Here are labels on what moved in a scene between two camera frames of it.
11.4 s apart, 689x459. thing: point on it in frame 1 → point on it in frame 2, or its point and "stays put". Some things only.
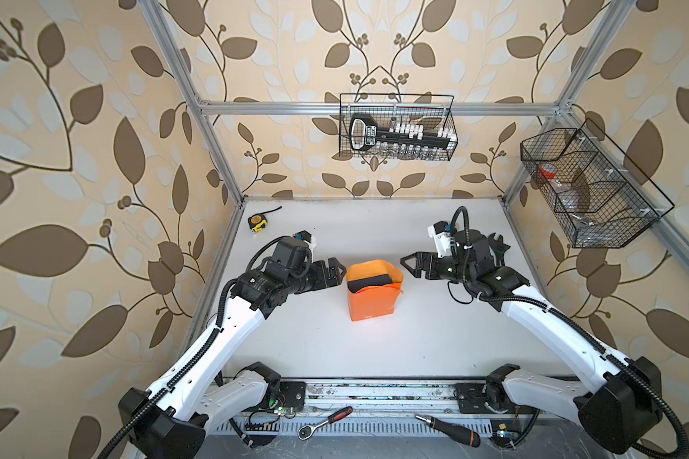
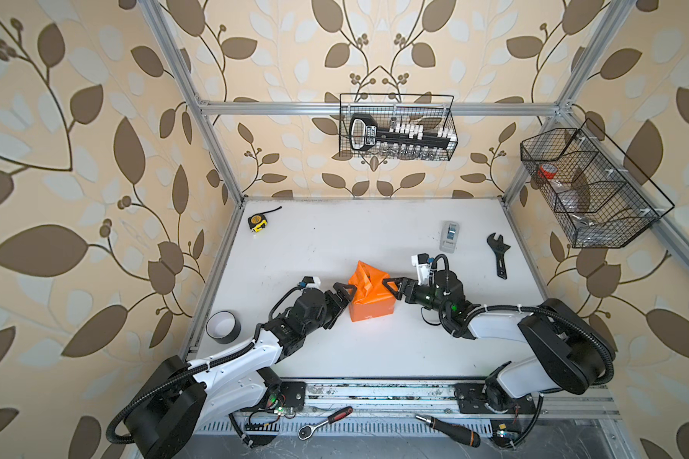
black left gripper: [334, 278] → [337, 307]
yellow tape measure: [257, 222] stays put
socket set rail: [365, 134] stays put
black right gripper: [431, 263] → [405, 283]
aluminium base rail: [381, 399] stays put
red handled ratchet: [306, 432] stays put
